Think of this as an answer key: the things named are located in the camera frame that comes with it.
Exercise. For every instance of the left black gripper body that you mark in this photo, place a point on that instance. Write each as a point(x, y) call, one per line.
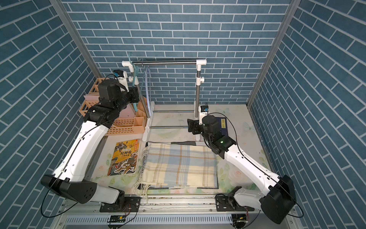
point(131, 96)

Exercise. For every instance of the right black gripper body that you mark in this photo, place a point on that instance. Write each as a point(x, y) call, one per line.
point(198, 129)

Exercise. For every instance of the teal plastic hanger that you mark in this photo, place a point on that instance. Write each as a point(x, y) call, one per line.
point(134, 73)

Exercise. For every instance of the light blue plastic hanger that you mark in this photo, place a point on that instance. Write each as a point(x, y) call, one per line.
point(147, 90)

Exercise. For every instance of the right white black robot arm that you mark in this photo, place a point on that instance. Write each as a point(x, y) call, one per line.
point(277, 196)

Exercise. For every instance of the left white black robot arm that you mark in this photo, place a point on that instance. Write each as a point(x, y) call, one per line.
point(68, 179)

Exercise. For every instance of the orange plastic file organizer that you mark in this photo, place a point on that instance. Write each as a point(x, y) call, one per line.
point(124, 126)

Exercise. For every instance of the dark blue book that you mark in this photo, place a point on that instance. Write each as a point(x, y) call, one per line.
point(223, 124)

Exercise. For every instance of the white steel clothes rack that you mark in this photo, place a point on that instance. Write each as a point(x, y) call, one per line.
point(170, 91)

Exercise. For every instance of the yellow illustrated book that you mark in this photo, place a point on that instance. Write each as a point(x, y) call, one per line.
point(125, 157)

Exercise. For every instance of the floral tablecloth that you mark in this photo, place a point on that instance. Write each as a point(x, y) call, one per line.
point(169, 125)

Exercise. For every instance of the black grey checkered mat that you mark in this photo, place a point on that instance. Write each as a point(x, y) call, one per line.
point(183, 143)

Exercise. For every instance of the green circuit board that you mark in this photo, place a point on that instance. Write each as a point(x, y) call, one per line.
point(117, 219)

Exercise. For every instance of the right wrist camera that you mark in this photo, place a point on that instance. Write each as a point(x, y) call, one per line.
point(203, 111)

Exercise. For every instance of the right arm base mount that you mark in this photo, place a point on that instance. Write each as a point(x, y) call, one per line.
point(226, 202)

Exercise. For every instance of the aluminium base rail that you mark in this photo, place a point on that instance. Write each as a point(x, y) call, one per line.
point(191, 211)

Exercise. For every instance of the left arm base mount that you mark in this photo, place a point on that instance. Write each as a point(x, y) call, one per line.
point(123, 204)

